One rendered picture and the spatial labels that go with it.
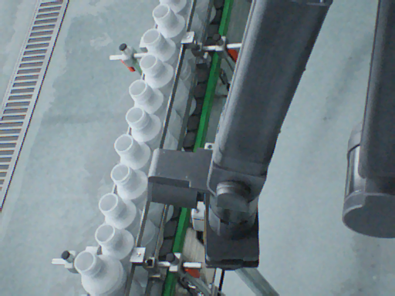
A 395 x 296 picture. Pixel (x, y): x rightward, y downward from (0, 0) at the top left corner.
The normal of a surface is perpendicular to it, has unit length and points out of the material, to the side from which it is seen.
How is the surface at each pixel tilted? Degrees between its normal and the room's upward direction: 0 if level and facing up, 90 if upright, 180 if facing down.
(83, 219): 0
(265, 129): 91
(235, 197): 89
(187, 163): 19
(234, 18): 90
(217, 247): 24
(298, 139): 0
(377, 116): 88
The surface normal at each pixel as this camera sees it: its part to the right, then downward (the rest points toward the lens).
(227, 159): -0.23, 0.85
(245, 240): 0.01, -0.46
